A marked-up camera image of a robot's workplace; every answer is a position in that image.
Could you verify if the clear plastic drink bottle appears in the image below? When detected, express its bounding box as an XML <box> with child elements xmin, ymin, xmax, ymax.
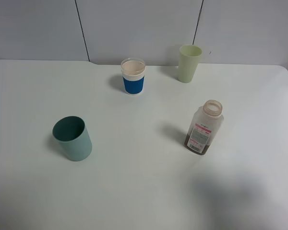
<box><xmin>184</xmin><ymin>100</ymin><xmax>224</xmax><ymax>155</ymax></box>

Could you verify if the blue sleeved clear cup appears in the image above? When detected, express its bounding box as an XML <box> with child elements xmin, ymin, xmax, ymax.
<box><xmin>120</xmin><ymin>58</ymin><xmax>146</xmax><ymax>95</ymax></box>

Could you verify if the teal green plastic cup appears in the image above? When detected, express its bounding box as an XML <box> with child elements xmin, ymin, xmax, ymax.
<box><xmin>52</xmin><ymin>116</ymin><xmax>93</xmax><ymax>161</ymax></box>

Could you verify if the light green plastic cup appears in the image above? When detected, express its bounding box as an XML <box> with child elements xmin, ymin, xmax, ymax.
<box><xmin>178</xmin><ymin>45</ymin><xmax>202</xmax><ymax>83</ymax></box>

